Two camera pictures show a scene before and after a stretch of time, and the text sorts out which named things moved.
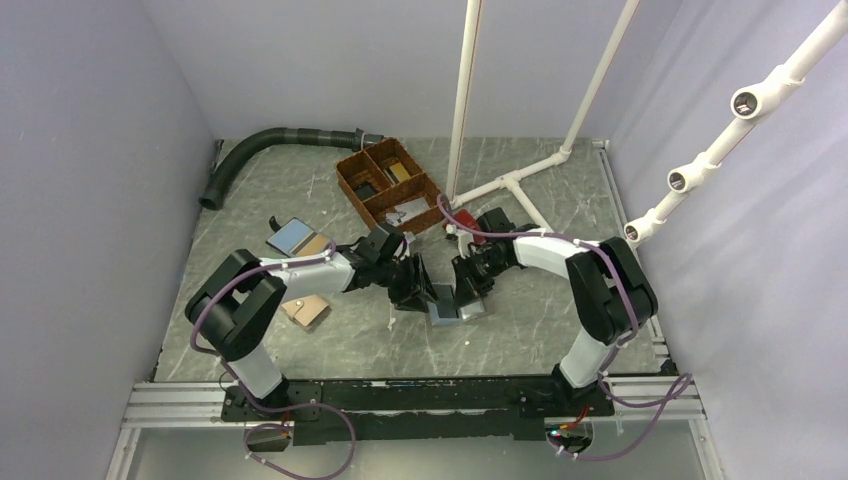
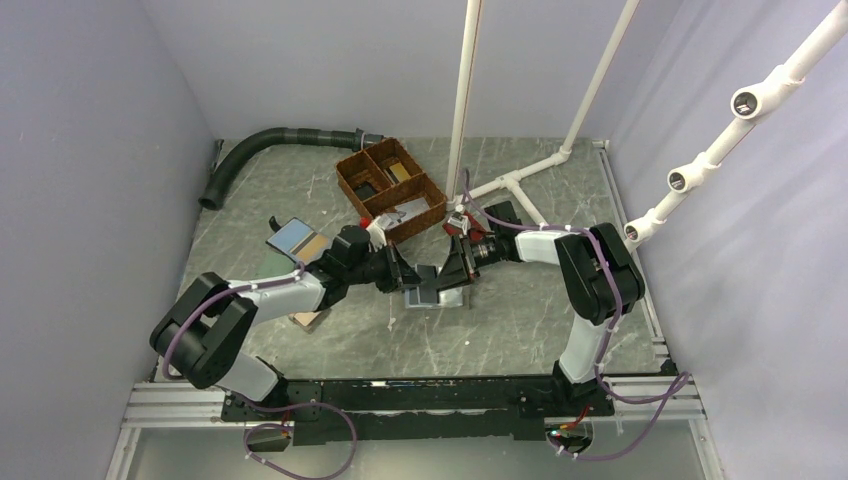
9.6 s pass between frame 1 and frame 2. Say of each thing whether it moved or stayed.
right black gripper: moved
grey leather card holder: moved
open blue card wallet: stayed
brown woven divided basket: stayed
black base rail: stayed
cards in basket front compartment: stayed
